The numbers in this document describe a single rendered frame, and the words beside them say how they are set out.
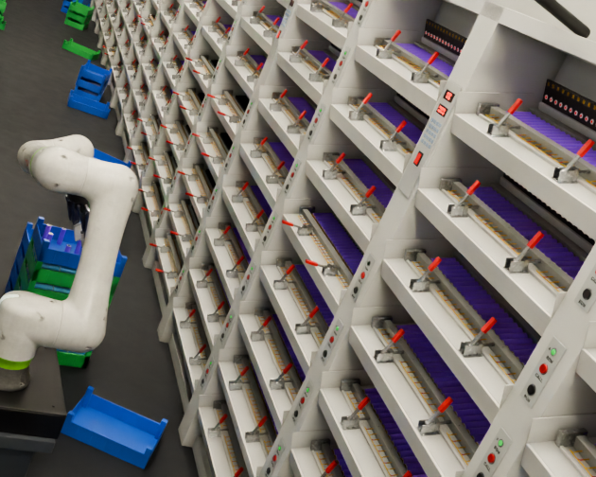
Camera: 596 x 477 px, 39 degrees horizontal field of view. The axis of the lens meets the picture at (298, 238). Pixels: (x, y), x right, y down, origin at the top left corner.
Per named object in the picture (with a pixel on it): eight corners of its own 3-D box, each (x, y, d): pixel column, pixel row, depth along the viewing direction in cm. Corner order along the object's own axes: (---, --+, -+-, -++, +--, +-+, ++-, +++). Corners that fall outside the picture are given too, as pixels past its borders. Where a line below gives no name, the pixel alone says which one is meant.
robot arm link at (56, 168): (79, 200, 226) (92, 155, 226) (31, 187, 221) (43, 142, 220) (68, 192, 243) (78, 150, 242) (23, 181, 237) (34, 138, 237)
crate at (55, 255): (37, 261, 290) (43, 240, 288) (31, 235, 307) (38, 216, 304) (120, 277, 305) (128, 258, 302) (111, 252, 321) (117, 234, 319)
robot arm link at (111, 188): (104, 360, 229) (149, 169, 234) (44, 349, 222) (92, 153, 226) (94, 352, 241) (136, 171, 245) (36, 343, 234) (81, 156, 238)
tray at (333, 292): (337, 322, 218) (341, 289, 214) (281, 226, 271) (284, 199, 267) (409, 318, 224) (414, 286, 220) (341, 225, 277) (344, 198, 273)
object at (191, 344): (193, 401, 303) (195, 369, 297) (172, 317, 355) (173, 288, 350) (249, 397, 308) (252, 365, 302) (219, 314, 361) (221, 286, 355)
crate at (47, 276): (30, 281, 293) (37, 261, 290) (25, 254, 309) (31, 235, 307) (113, 296, 307) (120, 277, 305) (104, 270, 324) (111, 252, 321)
